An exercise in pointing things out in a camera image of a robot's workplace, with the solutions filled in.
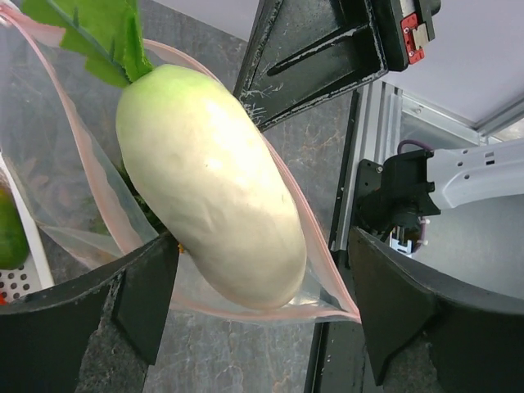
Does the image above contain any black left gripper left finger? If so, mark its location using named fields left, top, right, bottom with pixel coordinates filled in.
left=1, top=233, right=179, bottom=392

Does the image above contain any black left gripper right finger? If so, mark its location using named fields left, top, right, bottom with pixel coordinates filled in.
left=348, top=228, right=523, bottom=392

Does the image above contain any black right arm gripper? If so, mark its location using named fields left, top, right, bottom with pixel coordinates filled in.
left=233, top=0, right=441, bottom=131

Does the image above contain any green orange toy mango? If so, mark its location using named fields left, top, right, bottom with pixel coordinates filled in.
left=0, top=187, right=29, bottom=270

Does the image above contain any white toy radish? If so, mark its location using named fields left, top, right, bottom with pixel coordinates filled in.
left=21, top=1, right=306, bottom=309

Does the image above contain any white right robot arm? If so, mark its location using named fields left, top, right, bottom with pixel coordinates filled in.
left=234, top=1, right=523, bottom=392

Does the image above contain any white perforated plastic basket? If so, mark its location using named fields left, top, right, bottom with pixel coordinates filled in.
left=1, top=160, right=54, bottom=305

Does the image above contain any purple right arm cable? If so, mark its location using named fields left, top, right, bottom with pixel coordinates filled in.
left=396, top=138, right=435, bottom=155

